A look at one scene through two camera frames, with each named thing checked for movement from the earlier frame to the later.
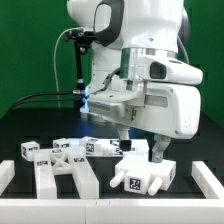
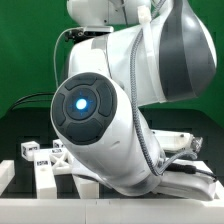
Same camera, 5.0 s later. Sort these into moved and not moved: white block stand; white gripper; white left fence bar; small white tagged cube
Moved: white gripper
Not moved: white left fence bar; white block stand; small white tagged cube
